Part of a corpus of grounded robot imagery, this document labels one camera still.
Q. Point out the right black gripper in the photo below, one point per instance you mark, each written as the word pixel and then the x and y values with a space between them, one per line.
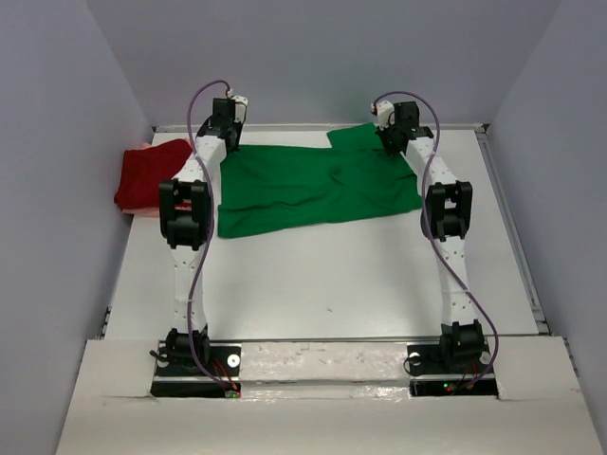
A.
pixel 392 151

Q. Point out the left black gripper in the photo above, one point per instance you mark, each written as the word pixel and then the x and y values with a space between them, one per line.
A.
pixel 238 128

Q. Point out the green t shirt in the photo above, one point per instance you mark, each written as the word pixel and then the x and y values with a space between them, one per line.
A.
pixel 267 188

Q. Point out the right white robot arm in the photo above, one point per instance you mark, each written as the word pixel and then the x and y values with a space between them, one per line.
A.
pixel 445 222

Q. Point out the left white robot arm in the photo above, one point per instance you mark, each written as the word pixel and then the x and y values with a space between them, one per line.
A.
pixel 186 209

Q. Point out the red folded t shirt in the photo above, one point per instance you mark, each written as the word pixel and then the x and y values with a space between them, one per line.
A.
pixel 142 175

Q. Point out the pink folded t shirt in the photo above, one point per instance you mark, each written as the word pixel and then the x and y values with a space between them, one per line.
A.
pixel 147 211

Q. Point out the white front platform board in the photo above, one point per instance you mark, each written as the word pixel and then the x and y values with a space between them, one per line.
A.
pixel 329 398

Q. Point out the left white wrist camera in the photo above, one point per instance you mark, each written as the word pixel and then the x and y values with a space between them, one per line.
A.
pixel 240 108

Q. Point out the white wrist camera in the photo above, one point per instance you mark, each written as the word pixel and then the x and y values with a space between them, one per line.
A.
pixel 240 108
pixel 384 112

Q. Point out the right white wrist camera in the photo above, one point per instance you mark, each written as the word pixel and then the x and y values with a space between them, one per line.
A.
pixel 384 112

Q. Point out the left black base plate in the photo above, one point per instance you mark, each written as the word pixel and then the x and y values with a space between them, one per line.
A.
pixel 173 380

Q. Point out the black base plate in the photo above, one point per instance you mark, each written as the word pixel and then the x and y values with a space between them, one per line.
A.
pixel 173 380
pixel 430 376

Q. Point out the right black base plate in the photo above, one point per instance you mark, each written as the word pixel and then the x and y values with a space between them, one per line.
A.
pixel 430 376

